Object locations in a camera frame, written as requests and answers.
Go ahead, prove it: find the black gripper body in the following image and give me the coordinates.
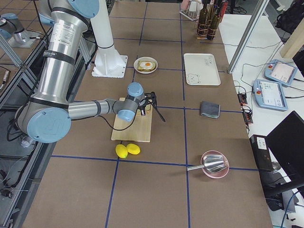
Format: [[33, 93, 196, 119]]
[[142, 92, 157, 116]]

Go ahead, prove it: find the bread slice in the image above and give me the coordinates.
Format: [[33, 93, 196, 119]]
[[145, 104, 152, 112]]

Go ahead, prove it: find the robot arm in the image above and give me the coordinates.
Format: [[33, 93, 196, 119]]
[[0, 13, 29, 43], [15, 0, 156, 143]]

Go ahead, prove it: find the cream bear tray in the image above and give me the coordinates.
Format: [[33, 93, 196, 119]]
[[183, 53, 221, 86]]

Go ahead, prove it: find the wooden cutting board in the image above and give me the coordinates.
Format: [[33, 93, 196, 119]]
[[111, 109, 152, 143]]

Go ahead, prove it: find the fried egg toast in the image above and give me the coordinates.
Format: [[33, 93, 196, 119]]
[[137, 60, 156, 72]]

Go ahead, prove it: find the white round plate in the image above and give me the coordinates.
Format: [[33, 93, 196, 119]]
[[133, 57, 158, 74]]

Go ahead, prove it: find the yellow lemon right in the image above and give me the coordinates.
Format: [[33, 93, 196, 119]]
[[126, 143, 141, 155]]

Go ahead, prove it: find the yellow lemon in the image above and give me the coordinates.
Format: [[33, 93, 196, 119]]
[[115, 144, 128, 159], [126, 143, 141, 155]]

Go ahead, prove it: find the grey folded cloth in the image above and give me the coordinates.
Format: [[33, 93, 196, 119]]
[[200, 101, 220, 118]]

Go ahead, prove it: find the yellow lemon left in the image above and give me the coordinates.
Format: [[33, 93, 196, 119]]
[[115, 144, 128, 159]]

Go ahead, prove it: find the metal scoop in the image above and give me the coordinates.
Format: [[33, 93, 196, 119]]
[[187, 154, 228, 173]]

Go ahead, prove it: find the pink bowl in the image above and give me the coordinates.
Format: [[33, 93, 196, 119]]
[[200, 151, 229, 179]]

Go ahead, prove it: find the dark wine bottle one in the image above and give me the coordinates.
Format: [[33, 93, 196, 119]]
[[197, 0, 208, 36]]

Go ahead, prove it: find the pink cup in rack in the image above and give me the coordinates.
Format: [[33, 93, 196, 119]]
[[180, 0, 190, 10]]

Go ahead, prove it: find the black computer box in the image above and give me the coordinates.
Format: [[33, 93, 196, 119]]
[[249, 134, 273, 172]]

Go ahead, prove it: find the dark wine bottle two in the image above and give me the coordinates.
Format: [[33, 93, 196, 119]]
[[207, 5, 221, 40]]

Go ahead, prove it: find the teach pendant near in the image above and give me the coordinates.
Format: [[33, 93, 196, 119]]
[[253, 79, 288, 111]]

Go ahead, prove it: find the teach pendant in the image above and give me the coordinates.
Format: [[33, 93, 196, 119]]
[[264, 59, 297, 86], [253, 79, 288, 111]]

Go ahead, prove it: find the teach pendant far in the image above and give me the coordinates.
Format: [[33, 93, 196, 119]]
[[264, 59, 297, 86]]

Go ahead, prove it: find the black monitor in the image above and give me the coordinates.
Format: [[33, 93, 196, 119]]
[[266, 111, 304, 177]]

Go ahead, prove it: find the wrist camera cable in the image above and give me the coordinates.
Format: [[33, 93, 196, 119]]
[[99, 104, 143, 132]]

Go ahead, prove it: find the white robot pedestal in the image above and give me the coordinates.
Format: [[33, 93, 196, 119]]
[[91, 0, 128, 78]]

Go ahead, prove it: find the copper wire bottle rack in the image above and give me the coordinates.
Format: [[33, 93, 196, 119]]
[[197, 19, 212, 39]]

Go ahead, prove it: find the white wire cup rack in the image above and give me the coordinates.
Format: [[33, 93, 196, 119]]
[[180, 0, 203, 21]]

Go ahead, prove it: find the aluminium frame post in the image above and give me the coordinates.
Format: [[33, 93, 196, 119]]
[[228, 0, 269, 74]]

